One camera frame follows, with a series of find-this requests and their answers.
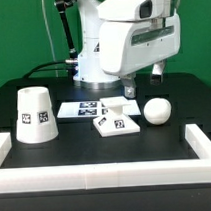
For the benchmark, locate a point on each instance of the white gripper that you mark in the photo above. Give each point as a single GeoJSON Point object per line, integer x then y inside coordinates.
{"type": "Point", "coordinates": [128, 47]}

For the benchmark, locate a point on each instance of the white lamp bulb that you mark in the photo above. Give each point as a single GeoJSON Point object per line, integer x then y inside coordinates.
{"type": "Point", "coordinates": [157, 111]}

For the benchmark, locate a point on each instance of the white lamp base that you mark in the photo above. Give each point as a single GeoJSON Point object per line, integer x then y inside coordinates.
{"type": "Point", "coordinates": [115, 122]}

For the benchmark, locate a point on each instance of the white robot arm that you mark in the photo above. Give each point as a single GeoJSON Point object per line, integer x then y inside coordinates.
{"type": "Point", "coordinates": [90, 74]}

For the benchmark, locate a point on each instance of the white lamp shade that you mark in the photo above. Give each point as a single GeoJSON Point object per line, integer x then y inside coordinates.
{"type": "Point", "coordinates": [35, 122]}

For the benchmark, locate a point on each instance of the white marker plate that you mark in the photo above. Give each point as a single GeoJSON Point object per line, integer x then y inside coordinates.
{"type": "Point", "coordinates": [92, 109]}

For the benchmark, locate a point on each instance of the white U-shaped fence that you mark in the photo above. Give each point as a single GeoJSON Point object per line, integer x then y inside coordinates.
{"type": "Point", "coordinates": [41, 179]}

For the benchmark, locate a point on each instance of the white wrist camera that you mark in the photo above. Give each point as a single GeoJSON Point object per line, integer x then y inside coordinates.
{"type": "Point", "coordinates": [130, 10]}

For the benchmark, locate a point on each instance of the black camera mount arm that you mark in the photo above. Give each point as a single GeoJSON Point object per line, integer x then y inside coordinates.
{"type": "Point", "coordinates": [62, 6]}

